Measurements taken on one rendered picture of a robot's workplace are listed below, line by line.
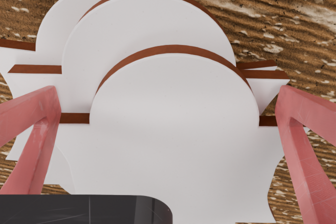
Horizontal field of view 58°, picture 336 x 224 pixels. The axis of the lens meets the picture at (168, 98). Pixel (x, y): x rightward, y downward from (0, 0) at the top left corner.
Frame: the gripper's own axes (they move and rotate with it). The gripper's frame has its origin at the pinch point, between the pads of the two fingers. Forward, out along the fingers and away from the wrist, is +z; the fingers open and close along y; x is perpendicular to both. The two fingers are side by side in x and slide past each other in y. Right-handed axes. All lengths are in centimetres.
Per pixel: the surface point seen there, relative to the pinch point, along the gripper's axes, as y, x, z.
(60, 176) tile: 5.8, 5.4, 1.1
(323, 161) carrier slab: -11.3, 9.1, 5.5
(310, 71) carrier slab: -8.4, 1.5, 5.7
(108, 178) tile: 2.9, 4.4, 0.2
